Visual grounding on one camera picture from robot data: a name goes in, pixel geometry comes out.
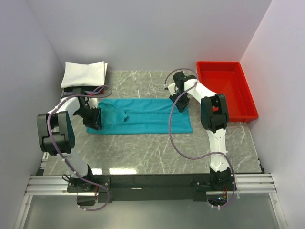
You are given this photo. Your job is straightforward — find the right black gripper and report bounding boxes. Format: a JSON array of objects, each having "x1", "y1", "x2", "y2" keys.
[{"x1": 169, "y1": 90, "x2": 190, "y2": 113}]

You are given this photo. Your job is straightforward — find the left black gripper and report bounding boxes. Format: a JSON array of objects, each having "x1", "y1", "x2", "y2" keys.
[{"x1": 75, "y1": 106, "x2": 102, "y2": 130}]

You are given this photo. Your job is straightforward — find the teal t shirt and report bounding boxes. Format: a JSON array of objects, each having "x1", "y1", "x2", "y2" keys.
[{"x1": 85, "y1": 97, "x2": 193, "y2": 135}]

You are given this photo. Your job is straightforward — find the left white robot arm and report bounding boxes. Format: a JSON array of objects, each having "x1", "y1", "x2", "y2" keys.
[{"x1": 37, "y1": 86, "x2": 103, "y2": 192}]

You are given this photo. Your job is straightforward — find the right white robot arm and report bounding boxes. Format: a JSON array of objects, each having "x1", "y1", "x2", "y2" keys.
[{"x1": 166, "y1": 71, "x2": 233, "y2": 190}]

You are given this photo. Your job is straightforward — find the black folded t shirt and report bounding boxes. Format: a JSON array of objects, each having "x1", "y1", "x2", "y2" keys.
[{"x1": 63, "y1": 86, "x2": 98, "y2": 94}]

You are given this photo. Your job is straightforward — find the white folded t shirt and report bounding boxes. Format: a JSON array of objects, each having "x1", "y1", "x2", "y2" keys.
[{"x1": 61, "y1": 61, "x2": 108, "y2": 88}]

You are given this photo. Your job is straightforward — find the red plastic bin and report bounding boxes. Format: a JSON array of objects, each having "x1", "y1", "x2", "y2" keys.
[{"x1": 196, "y1": 61, "x2": 259, "y2": 123}]

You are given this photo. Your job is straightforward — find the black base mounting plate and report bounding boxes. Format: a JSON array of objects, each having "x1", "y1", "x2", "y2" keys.
[{"x1": 67, "y1": 173, "x2": 236, "y2": 203}]

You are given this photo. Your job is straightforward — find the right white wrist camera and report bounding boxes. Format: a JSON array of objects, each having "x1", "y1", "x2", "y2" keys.
[{"x1": 163, "y1": 83, "x2": 177, "y2": 95}]

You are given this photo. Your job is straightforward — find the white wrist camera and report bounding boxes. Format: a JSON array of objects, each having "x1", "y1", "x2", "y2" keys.
[
  {"x1": 163, "y1": 83, "x2": 177, "y2": 95},
  {"x1": 88, "y1": 93, "x2": 99, "y2": 109}
]

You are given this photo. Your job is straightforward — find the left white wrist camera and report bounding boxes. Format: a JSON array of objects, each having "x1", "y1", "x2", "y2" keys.
[{"x1": 88, "y1": 93, "x2": 99, "y2": 109}]

